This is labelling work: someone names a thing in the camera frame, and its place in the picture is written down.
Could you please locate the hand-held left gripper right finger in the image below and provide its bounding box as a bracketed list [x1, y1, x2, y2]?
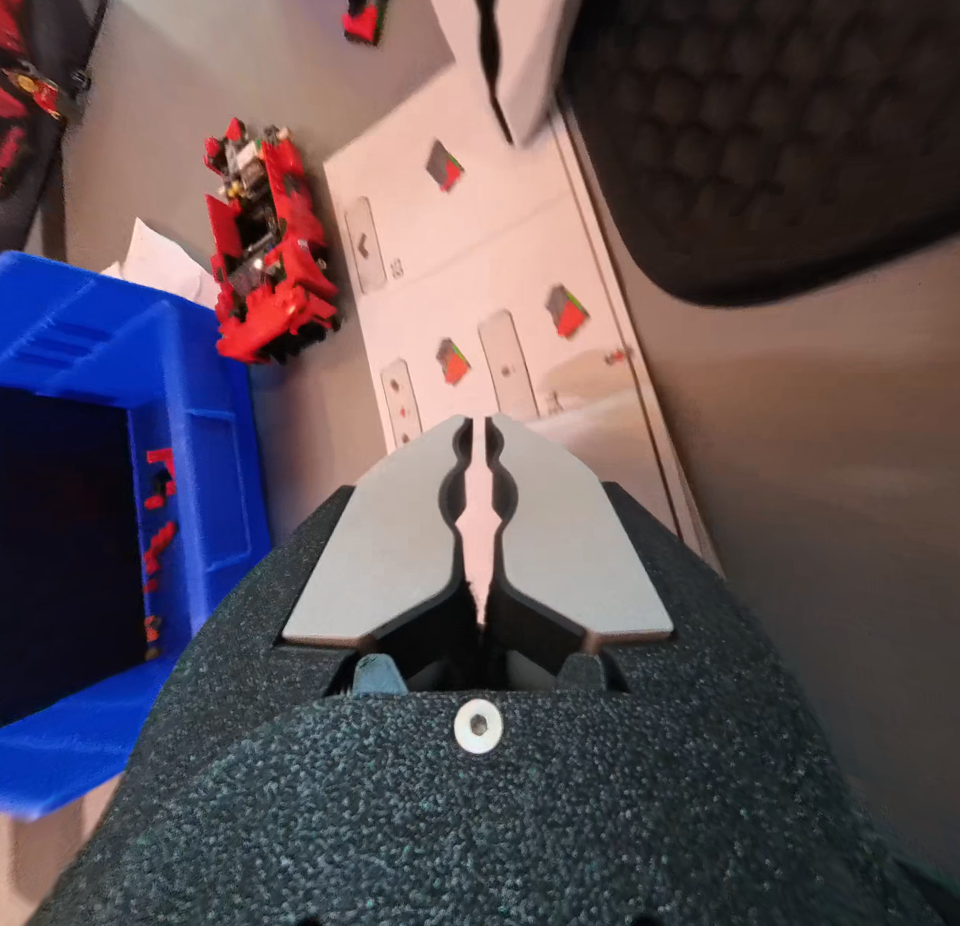
[483, 415, 675, 676]

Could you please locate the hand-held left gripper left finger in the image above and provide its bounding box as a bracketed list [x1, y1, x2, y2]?
[281, 415, 481, 672]

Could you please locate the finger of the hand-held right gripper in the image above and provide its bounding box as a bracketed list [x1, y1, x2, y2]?
[423, 0, 483, 65]
[468, 0, 588, 147]

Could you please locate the white building instruction booklet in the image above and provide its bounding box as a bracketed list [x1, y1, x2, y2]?
[322, 41, 725, 576]

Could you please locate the small red brick assembly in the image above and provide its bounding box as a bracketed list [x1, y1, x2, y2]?
[339, 0, 393, 47]

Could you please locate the blue plastic storage bin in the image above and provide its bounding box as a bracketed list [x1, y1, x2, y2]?
[0, 250, 273, 824]

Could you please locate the pile of small red bricks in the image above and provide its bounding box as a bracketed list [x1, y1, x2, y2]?
[142, 446, 183, 662]

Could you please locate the red brick toy car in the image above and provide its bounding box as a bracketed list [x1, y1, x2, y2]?
[204, 116, 343, 365]

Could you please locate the white crumpled paper sheet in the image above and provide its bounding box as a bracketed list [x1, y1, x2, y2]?
[101, 217, 220, 312]

